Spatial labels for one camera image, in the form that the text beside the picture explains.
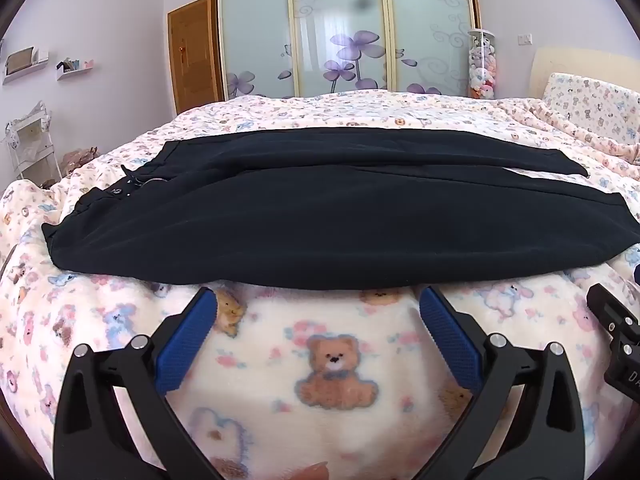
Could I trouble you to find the white metal rack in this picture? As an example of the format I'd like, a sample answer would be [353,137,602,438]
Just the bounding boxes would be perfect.
[1,102,64,182]

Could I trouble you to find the person's left hand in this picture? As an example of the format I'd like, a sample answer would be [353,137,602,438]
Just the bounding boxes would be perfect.
[289,461,331,480]

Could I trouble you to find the clear tube of plush toys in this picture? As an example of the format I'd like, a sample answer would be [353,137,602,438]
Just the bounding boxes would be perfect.
[467,30,499,100]

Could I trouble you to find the teddy bear printed blanket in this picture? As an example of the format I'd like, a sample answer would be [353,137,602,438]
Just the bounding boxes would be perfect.
[0,89,640,480]

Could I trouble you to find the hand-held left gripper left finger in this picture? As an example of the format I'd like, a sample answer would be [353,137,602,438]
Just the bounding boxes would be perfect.
[54,287,218,480]

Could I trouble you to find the cream headboard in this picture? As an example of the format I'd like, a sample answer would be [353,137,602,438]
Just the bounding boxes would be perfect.
[530,47,640,106]

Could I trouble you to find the black pants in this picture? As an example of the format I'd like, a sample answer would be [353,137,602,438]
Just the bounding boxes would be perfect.
[41,127,640,292]

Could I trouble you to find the small white wall shelf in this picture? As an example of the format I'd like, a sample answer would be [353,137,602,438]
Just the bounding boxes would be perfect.
[55,57,96,81]

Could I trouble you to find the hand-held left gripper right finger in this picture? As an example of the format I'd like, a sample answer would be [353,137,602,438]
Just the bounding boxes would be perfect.
[419,285,586,480]

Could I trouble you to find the wooden door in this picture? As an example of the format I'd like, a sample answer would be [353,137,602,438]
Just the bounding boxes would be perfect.
[167,0,224,116]

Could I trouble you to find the floral glass sliding wardrobe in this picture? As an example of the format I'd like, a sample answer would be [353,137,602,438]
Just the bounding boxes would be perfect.
[207,0,482,102]

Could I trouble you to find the teddy bear printed pillow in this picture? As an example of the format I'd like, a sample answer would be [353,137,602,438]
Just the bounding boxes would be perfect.
[542,72,640,163]

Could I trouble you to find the pile of brown plush toys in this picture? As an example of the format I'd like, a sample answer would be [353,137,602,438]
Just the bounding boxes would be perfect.
[61,146,101,177]

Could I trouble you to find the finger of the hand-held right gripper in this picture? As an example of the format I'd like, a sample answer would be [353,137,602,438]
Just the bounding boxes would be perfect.
[587,283,640,347]

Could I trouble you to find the white wall shelf with box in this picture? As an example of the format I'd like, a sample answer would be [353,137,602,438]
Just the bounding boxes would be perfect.
[2,47,50,85]

